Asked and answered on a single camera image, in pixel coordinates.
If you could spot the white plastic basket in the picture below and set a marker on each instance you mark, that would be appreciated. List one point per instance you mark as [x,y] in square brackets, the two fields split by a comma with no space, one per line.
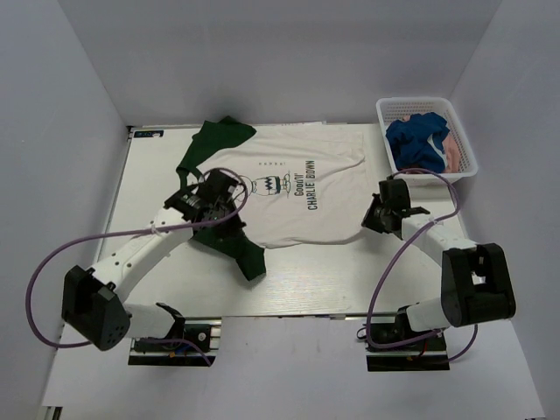
[425,133]

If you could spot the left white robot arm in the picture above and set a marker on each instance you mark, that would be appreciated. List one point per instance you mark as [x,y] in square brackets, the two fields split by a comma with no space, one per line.
[95,300]

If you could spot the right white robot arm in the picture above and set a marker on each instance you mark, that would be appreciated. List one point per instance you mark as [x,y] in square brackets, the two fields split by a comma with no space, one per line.
[475,285]

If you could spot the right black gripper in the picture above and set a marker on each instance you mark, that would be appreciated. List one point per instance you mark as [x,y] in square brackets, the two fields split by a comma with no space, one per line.
[370,221]

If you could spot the blue t-shirt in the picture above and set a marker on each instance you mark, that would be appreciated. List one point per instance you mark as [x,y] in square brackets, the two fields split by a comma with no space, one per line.
[417,144]

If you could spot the white green-sleeved printed t-shirt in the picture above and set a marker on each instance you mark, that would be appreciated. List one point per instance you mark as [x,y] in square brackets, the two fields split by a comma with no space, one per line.
[299,186]

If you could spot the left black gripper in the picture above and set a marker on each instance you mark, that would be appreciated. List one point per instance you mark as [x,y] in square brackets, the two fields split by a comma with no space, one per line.
[236,222]

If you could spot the blue label sticker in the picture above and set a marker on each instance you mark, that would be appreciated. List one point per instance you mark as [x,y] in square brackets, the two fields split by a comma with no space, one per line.
[149,133]

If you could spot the pink t-shirt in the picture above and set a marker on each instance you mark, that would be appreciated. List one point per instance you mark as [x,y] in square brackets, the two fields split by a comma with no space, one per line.
[452,153]

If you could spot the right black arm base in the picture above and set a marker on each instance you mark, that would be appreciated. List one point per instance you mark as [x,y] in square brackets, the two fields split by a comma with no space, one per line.
[422,356]

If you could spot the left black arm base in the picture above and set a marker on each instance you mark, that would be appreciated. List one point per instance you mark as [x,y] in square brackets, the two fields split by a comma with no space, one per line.
[197,347]

